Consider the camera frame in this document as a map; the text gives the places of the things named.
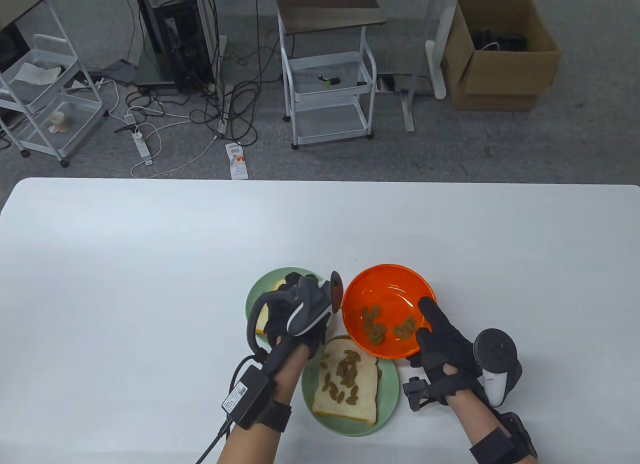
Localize person's right hand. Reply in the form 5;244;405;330
406;297;479;381

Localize white power strip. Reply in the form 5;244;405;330
123;113;155;166

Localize black left wrist strap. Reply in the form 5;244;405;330
260;399;293;432

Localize black wrist box cable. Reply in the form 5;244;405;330
196;354;261;464

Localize black right arm strap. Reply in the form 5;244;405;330
469;411;538;464

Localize white cart with mesh trays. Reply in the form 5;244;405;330
0;0;108;168

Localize toast slice with orange crust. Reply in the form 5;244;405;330
255;280;288;336

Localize brown cardboard box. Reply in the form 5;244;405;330
441;0;562;112

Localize black labelled wrist box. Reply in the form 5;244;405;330
221;366;273;431

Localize person's right forearm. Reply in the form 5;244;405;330
447;381;508;464

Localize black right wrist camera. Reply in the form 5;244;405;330
403;376;448;412

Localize white cart with dark top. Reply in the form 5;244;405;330
275;0;389;151

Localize black equipment stand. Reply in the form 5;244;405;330
131;0;223;96

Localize person's left forearm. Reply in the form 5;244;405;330
217;341;311;464

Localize crumpled white paper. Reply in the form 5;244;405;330
12;63;63;85

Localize grey metal floor rail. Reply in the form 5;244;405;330
217;34;232;136
376;74;433;133

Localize white desk leg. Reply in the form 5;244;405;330
425;0;461;101

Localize tangle of black cables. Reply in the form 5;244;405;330
125;0;301;150

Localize white floor cable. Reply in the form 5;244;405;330
130;124;219;180

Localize green round plate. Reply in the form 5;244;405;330
245;267;331;352
301;335;400;437

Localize person's left hand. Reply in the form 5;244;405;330
262;271;333;362

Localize white paper packet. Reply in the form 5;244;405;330
224;142;249;181

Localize black items with white cable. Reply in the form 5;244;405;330
467;28;528;52

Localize toast slice with pale crust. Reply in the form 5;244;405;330
312;336;379;426

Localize orange plastic bowl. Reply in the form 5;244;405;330
342;264;436;360

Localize grey hand controller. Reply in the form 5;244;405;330
246;270;345;361
473;328;523;408

